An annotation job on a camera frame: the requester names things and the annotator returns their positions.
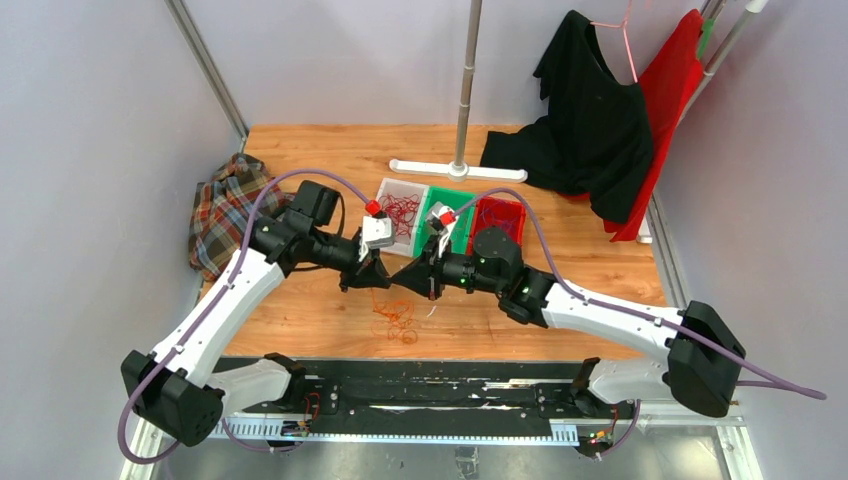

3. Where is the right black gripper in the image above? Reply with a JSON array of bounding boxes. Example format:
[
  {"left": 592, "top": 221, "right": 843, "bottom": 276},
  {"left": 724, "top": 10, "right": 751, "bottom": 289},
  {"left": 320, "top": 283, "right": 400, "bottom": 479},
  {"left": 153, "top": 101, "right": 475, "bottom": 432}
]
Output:
[{"left": 392, "top": 234, "right": 503, "bottom": 301}]

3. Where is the red purple wire bundle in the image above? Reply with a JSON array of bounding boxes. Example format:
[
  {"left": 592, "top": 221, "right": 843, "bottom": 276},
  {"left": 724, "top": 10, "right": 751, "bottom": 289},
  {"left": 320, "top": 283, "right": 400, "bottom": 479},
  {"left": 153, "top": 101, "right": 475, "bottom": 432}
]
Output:
[{"left": 368, "top": 288, "right": 421, "bottom": 346}]

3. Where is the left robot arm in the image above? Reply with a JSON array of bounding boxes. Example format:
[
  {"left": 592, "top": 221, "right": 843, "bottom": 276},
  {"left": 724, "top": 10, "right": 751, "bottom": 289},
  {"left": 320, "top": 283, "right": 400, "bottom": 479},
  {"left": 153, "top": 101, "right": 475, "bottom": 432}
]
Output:
[{"left": 119, "top": 180, "right": 394, "bottom": 447}]

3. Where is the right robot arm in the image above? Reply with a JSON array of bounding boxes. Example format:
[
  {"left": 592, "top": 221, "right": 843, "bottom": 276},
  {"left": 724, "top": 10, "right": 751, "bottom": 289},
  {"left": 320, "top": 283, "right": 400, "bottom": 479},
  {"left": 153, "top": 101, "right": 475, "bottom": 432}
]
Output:
[{"left": 392, "top": 227, "right": 746, "bottom": 418}]

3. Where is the white plastic bin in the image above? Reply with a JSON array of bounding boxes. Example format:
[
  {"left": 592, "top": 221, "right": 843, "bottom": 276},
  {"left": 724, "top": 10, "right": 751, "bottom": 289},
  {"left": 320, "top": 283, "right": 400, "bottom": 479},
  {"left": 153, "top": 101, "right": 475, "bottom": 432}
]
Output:
[{"left": 376, "top": 177, "right": 429, "bottom": 257}]

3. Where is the green plastic bin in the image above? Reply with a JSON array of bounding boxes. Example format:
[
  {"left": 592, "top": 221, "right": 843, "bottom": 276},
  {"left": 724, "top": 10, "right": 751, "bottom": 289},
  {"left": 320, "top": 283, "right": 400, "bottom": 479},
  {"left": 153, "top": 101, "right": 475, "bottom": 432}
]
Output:
[{"left": 412, "top": 186, "right": 476, "bottom": 257}]

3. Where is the red plastic bin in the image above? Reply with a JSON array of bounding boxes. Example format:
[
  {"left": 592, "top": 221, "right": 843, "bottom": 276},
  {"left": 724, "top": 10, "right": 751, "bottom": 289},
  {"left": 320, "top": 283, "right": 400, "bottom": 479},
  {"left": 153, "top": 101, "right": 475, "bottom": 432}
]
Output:
[{"left": 466, "top": 197, "right": 526, "bottom": 254}]

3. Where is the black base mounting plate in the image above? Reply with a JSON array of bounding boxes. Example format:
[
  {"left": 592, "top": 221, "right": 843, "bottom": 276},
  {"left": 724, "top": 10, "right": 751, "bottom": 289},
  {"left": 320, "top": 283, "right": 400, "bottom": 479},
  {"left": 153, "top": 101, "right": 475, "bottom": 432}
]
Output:
[{"left": 228, "top": 359, "right": 634, "bottom": 443}]

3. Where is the white garment rack stand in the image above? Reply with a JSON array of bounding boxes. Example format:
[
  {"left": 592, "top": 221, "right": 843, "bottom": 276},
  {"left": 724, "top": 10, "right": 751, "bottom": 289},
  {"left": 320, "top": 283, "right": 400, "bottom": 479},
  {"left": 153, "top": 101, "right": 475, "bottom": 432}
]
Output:
[{"left": 389, "top": 0, "right": 528, "bottom": 183}]

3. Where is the plaid flannel shirt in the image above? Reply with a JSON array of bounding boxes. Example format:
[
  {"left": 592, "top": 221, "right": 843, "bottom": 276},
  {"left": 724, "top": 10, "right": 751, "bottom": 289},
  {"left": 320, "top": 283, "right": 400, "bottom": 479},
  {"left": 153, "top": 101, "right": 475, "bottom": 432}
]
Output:
[{"left": 188, "top": 153, "right": 272, "bottom": 282}]

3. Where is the black t-shirt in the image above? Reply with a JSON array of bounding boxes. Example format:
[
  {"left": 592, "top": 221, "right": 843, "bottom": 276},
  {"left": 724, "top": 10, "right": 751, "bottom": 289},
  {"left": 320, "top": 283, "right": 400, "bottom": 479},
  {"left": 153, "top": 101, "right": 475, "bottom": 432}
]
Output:
[{"left": 480, "top": 10, "right": 653, "bottom": 224}]

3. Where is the pink clothes hanger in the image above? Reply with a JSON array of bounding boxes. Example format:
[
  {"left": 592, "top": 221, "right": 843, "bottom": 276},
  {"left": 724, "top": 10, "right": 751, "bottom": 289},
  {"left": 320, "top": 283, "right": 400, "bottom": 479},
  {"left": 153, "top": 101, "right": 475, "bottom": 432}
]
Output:
[{"left": 590, "top": 0, "right": 639, "bottom": 84}]

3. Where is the red t-shirt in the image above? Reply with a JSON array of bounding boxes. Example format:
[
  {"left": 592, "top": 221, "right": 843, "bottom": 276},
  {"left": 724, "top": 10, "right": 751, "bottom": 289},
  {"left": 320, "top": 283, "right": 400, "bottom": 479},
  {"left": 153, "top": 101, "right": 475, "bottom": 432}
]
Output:
[{"left": 601, "top": 10, "right": 704, "bottom": 242}]

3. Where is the green clothes hanger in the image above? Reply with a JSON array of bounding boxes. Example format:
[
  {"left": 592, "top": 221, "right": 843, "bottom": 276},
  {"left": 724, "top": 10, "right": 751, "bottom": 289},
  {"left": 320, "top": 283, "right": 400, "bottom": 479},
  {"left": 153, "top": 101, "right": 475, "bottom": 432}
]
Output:
[{"left": 695, "top": 18, "right": 715, "bottom": 60}]

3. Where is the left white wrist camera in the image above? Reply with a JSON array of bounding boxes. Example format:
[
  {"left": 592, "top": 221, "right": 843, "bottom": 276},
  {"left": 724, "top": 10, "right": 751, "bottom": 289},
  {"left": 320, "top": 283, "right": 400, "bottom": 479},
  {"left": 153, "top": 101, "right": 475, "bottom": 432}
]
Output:
[{"left": 358, "top": 216, "right": 396, "bottom": 262}]

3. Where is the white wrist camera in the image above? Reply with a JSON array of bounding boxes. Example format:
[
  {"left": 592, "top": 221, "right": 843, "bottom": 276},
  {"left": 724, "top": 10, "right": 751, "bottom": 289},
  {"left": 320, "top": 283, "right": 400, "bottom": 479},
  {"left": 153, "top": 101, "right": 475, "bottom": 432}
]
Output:
[
  {"left": 358, "top": 216, "right": 396, "bottom": 262},
  {"left": 426, "top": 202, "right": 457, "bottom": 258}
]

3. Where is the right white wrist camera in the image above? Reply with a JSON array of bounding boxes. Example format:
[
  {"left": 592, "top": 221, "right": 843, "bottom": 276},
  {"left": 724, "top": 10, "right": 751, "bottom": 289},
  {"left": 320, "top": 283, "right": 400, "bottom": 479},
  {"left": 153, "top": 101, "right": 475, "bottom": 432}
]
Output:
[{"left": 426, "top": 202, "right": 457, "bottom": 258}]

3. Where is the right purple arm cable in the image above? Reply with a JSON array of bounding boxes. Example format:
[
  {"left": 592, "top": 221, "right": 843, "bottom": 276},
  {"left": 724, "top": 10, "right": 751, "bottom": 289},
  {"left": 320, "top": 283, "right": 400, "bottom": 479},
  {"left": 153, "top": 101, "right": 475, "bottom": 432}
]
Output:
[{"left": 439, "top": 188, "right": 828, "bottom": 401}]

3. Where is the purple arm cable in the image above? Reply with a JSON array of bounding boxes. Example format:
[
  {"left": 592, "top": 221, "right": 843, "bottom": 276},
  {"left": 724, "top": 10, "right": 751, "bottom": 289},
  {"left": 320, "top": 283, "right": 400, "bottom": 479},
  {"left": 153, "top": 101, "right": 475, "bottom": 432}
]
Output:
[
  {"left": 439, "top": 188, "right": 828, "bottom": 401},
  {"left": 116, "top": 168, "right": 384, "bottom": 465}
]

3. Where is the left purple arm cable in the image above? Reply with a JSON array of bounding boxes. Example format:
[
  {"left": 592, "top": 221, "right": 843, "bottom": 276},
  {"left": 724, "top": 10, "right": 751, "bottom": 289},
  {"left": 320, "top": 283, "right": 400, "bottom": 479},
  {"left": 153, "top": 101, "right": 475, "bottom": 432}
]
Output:
[{"left": 116, "top": 168, "right": 384, "bottom": 465}]

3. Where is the aluminium frame rail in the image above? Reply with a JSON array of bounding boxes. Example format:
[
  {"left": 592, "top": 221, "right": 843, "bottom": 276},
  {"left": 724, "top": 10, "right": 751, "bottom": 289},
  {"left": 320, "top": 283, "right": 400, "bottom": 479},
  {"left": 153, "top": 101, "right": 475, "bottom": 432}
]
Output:
[{"left": 164, "top": 0, "right": 249, "bottom": 151}]

